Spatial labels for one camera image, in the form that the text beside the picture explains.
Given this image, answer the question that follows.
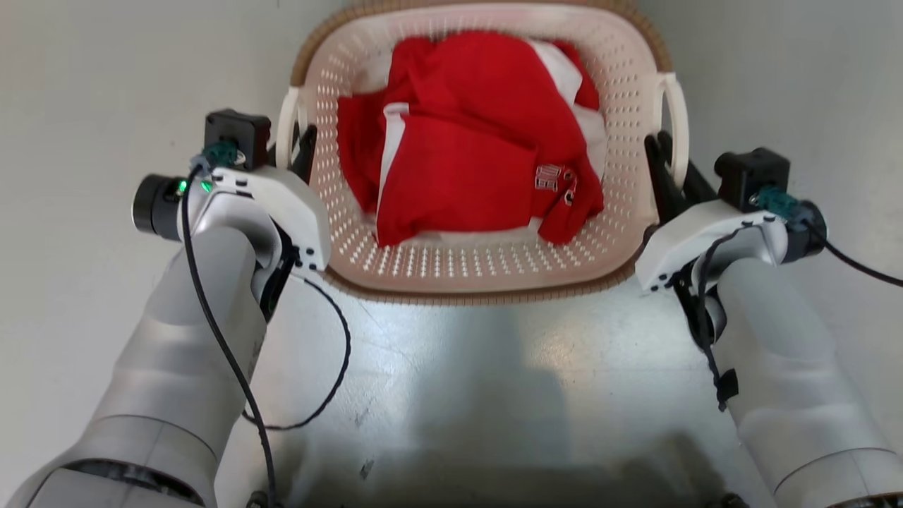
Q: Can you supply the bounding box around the long black left arm cable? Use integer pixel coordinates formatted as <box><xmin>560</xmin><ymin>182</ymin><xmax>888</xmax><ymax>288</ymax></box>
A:
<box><xmin>181</xmin><ymin>164</ymin><xmax>278</xmax><ymax>508</ymax></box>

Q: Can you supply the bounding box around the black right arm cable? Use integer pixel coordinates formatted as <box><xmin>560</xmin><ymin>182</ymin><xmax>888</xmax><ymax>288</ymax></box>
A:
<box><xmin>674</xmin><ymin>224</ymin><xmax>759</xmax><ymax>413</ymax></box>

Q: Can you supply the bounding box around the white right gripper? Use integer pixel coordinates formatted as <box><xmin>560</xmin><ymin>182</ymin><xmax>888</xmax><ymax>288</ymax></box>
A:
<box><xmin>634</xmin><ymin>130</ymin><xmax>790</xmax><ymax>294</ymax></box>

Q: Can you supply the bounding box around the red garment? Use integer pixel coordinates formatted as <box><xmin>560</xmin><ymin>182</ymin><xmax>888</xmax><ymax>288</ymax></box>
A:
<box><xmin>337</xmin><ymin>30</ymin><xmax>605</xmax><ymax>248</ymax></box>

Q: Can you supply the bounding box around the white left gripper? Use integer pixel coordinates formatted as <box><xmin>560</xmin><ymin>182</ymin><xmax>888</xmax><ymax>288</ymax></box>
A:
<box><xmin>207</xmin><ymin>125</ymin><xmax>333</xmax><ymax>273</ymax></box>

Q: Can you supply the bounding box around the black right camera cable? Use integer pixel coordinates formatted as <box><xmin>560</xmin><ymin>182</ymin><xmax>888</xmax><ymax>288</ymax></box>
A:
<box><xmin>803</xmin><ymin>217</ymin><xmax>903</xmax><ymax>289</ymax></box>

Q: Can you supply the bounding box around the looping black left gripper cable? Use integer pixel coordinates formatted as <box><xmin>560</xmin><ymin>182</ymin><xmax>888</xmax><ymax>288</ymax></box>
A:
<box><xmin>242</xmin><ymin>272</ymin><xmax>352</xmax><ymax>431</ymax></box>

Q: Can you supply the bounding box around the beige perforated plastic laundry basket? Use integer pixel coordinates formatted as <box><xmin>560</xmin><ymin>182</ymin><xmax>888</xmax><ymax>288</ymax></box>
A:
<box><xmin>276</xmin><ymin>0</ymin><xmax>690</xmax><ymax>306</ymax></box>

